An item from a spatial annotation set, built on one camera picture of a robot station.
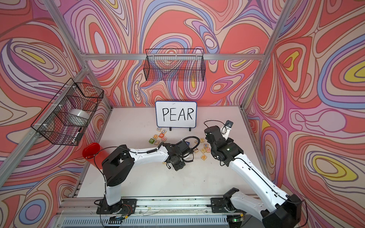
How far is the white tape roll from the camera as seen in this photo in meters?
0.71

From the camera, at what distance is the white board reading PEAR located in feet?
3.22

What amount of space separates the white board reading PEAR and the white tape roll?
0.42 m
